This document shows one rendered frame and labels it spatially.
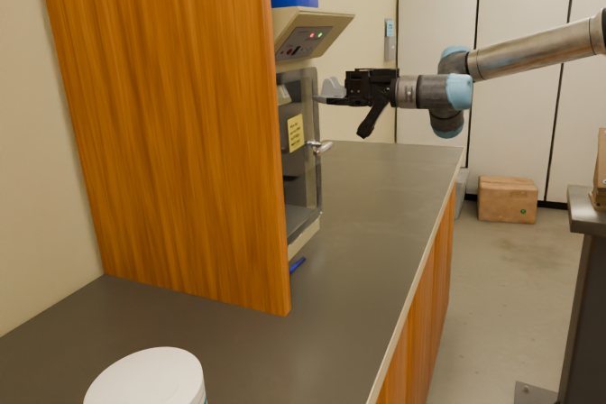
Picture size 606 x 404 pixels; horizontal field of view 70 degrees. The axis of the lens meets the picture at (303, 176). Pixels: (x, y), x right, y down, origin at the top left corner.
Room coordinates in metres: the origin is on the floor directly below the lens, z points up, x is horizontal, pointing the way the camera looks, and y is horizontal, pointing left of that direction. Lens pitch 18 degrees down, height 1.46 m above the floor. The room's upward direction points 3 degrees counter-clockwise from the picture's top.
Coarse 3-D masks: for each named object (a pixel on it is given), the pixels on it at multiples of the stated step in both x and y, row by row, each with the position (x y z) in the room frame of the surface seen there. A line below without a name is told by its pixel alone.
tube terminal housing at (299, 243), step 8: (280, 64) 0.97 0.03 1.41; (288, 64) 1.00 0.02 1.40; (296, 64) 1.04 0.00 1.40; (304, 64) 1.08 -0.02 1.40; (312, 64) 1.12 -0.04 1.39; (304, 232) 1.03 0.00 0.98; (312, 232) 1.08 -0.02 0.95; (296, 240) 0.99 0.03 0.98; (304, 240) 1.03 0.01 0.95; (288, 248) 0.95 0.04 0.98; (296, 248) 0.99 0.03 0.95; (288, 256) 0.94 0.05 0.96
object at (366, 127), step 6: (378, 102) 0.99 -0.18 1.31; (384, 102) 0.98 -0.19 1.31; (372, 108) 0.99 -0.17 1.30; (378, 108) 0.99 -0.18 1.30; (384, 108) 1.01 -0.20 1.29; (372, 114) 0.99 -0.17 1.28; (378, 114) 0.99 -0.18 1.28; (366, 120) 1.00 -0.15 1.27; (372, 120) 0.99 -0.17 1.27; (360, 126) 1.01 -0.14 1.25; (366, 126) 1.00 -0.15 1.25; (372, 126) 1.01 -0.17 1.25; (360, 132) 1.01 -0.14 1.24; (366, 132) 1.00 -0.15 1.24
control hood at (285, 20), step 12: (276, 12) 0.81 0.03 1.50; (288, 12) 0.80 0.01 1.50; (300, 12) 0.80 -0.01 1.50; (312, 12) 0.85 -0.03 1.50; (324, 12) 0.89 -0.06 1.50; (336, 12) 0.96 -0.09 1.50; (348, 12) 1.03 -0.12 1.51; (276, 24) 0.81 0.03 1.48; (288, 24) 0.80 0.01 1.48; (300, 24) 0.84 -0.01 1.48; (312, 24) 0.89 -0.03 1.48; (324, 24) 0.94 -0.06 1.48; (336, 24) 1.01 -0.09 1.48; (276, 36) 0.81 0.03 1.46; (288, 36) 0.83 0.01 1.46; (336, 36) 1.08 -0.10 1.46; (276, 48) 0.83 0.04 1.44; (324, 48) 1.07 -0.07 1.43; (288, 60) 0.94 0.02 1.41
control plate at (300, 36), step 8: (296, 32) 0.85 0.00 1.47; (304, 32) 0.88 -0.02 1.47; (312, 32) 0.92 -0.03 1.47; (320, 32) 0.96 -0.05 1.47; (288, 40) 0.84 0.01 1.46; (296, 40) 0.88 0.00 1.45; (304, 40) 0.91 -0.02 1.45; (312, 40) 0.96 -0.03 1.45; (320, 40) 1.00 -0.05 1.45; (280, 48) 0.85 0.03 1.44; (288, 48) 0.88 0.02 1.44; (304, 48) 0.95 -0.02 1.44; (280, 56) 0.88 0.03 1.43; (288, 56) 0.91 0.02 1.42; (296, 56) 0.95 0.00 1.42; (304, 56) 1.00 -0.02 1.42
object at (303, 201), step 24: (288, 72) 0.97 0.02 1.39; (312, 72) 1.09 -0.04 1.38; (288, 96) 0.96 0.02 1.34; (312, 120) 1.07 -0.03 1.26; (288, 144) 0.95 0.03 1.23; (288, 168) 0.94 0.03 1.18; (312, 168) 1.06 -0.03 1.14; (288, 192) 0.94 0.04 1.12; (312, 192) 1.06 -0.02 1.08; (288, 216) 0.93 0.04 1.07; (312, 216) 1.05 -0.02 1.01; (288, 240) 0.92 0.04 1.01
